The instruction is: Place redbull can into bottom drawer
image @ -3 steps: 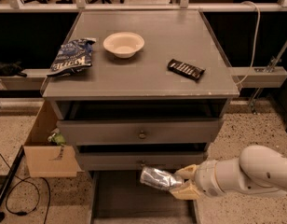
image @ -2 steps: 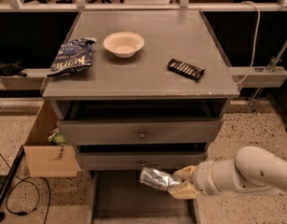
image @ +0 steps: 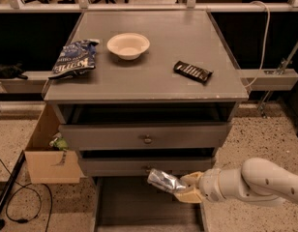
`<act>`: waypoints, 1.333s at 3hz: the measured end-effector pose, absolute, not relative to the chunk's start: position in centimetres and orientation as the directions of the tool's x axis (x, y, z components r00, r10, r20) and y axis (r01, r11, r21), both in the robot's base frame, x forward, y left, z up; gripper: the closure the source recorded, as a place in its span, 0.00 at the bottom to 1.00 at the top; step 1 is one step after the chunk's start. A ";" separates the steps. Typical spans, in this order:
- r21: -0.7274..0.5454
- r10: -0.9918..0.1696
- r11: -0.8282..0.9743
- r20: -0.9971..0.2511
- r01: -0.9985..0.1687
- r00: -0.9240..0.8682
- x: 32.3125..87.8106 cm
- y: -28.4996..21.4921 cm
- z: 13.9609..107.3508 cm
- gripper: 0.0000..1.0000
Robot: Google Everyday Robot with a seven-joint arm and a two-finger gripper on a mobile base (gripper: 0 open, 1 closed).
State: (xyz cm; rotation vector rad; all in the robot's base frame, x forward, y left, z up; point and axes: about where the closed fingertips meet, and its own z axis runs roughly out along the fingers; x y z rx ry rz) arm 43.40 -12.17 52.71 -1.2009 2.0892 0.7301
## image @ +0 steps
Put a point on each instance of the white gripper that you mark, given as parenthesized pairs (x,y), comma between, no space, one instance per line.
(211,185)

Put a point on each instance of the silver blue redbull can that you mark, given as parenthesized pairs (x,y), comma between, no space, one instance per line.
(166,182)

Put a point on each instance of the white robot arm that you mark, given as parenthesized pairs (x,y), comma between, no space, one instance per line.
(257,182)

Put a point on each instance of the grey middle drawer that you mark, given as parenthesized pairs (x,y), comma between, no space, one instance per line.
(99,167)

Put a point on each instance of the grey drawer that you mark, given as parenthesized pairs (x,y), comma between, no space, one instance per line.
(99,167)
(135,137)
(130,204)

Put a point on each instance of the grey top drawer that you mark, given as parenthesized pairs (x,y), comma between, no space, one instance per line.
(135,137)

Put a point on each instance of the grey bottom drawer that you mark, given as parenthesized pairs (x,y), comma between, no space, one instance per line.
(130,204)

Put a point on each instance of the grey drawer cabinet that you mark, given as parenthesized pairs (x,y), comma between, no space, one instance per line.
(146,90)

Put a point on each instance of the black chocolate bar wrapper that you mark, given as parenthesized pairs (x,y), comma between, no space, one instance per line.
(192,72)

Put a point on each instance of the green bottle in box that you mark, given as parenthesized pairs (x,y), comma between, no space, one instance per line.
(58,142)

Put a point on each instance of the cardboard box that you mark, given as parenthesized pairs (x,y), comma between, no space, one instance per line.
(47,165)

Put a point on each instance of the white paper bowl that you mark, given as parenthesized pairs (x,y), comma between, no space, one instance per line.
(128,46)

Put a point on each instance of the blue kettle chips bag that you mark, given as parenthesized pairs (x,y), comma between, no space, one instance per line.
(75,59)

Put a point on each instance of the black floor bar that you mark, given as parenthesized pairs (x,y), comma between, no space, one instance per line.
(6,187)

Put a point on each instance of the black object on ledge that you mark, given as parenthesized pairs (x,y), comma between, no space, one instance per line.
(12,71)

